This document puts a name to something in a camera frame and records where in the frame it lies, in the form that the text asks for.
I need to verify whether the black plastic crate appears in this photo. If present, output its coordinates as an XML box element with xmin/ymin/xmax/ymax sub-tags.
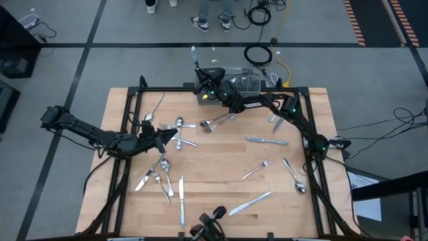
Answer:
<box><xmin>0</xmin><ymin>46</ymin><xmax>40</xmax><ymax>80</ymax></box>

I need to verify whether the yellow cable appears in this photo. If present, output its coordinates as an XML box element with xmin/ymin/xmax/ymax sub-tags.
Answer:
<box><xmin>270</xmin><ymin>0</ymin><xmax>292</xmax><ymax>88</ymax></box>

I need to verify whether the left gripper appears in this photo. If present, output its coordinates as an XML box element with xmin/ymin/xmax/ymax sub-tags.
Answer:
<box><xmin>140</xmin><ymin>120</ymin><xmax>179</xmax><ymax>155</ymax></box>

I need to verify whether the black cabinet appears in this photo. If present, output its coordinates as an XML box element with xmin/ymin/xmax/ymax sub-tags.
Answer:
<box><xmin>0</xmin><ymin>5</ymin><xmax>41</xmax><ymax>48</ymax></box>

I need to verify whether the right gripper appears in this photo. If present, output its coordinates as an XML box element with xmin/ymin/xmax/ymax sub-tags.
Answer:
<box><xmin>195</xmin><ymin>66</ymin><xmax>227</xmax><ymax>90</ymax></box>

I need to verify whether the black cable bundle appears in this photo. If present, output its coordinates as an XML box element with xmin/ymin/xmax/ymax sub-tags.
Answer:
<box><xmin>336</xmin><ymin>106</ymin><xmax>428</xmax><ymax>158</ymax></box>

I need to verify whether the white paper sheet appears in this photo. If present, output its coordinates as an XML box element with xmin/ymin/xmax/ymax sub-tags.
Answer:
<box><xmin>346</xmin><ymin>170</ymin><xmax>383</xmax><ymax>222</ymax></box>

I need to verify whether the black box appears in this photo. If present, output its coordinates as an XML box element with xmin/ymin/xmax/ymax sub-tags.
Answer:
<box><xmin>0</xmin><ymin>80</ymin><xmax>21</xmax><ymax>134</ymax></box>

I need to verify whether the black side table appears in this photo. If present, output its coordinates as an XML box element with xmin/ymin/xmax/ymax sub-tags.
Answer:
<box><xmin>350</xmin><ymin>169</ymin><xmax>428</xmax><ymax>202</ymax></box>

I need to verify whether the black cable with plug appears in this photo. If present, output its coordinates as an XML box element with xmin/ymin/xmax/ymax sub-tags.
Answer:
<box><xmin>230</xmin><ymin>0</ymin><xmax>250</xmax><ymax>31</ymax></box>

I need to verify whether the grey mesh cutlery basket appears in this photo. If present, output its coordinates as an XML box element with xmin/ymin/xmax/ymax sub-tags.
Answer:
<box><xmin>193</xmin><ymin>66</ymin><xmax>261</xmax><ymax>106</ymax></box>

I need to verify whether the black power strip cable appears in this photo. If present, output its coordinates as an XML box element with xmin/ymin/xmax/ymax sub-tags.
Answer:
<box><xmin>31</xmin><ymin>21</ymin><xmax>57</xmax><ymax>44</ymax></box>

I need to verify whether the person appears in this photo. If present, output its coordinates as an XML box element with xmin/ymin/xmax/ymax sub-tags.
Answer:
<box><xmin>189</xmin><ymin>0</ymin><xmax>237</xmax><ymax>33</ymax></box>
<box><xmin>144</xmin><ymin>0</ymin><xmax>179</xmax><ymax>15</ymax></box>

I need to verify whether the black coiled cable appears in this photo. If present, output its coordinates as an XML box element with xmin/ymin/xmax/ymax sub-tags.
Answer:
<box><xmin>245</xmin><ymin>5</ymin><xmax>270</xmax><ymax>27</ymax></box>
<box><xmin>243</xmin><ymin>44</ymin><xmax>274</xmax><ymax>68</ymax></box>

